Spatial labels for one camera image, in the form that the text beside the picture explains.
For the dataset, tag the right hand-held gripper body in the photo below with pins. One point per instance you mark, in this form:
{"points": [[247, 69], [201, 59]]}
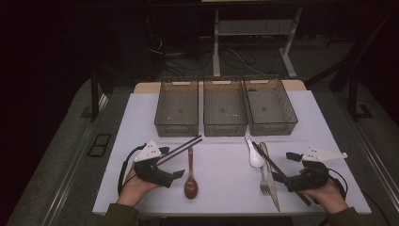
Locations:
{"points": [[309, 179]]}

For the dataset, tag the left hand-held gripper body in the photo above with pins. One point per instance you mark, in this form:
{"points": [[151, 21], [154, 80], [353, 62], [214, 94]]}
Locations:
{"points": [[150, 172]]}

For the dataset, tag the metal table knife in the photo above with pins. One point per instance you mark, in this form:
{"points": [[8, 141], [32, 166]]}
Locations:
{"points": [[273, 188]]}

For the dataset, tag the metal fork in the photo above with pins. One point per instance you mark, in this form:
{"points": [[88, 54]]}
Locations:
{"points": [[264, 188]]}

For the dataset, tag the brown wooden spoon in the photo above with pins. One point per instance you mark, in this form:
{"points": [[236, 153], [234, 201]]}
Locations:
{"points": [[191, 188]]}

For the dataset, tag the white ceramic spoon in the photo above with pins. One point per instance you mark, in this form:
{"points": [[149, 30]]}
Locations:
{"points": [[256, 160]]}

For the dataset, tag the transparent grey storage bin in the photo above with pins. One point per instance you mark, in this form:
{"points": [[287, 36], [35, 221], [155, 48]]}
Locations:
{"points": [[177, 108], [269, 108], [224, 108]]}

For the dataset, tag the person's left hand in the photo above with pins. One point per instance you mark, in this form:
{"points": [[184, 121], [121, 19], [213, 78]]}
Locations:
{"points": [[133, 191]]}

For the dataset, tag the person's right hand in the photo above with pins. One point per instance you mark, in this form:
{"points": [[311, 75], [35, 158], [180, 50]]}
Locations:
{"points": [[331, 197]]}

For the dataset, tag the black metal stand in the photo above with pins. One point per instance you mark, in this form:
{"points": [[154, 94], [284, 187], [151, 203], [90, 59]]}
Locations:
{"points": [[352, 100]]}

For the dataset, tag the white metal stand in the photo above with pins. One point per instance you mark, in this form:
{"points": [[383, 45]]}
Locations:
{"points": [[216, 47]]}

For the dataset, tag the black rectangular floor frame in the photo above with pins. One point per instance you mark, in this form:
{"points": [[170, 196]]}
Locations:
{"points": [[99, 145]]}

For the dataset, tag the aluminium floor rail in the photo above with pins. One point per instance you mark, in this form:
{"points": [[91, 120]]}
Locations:
{"points": [[376, 160], [62, 188]]}

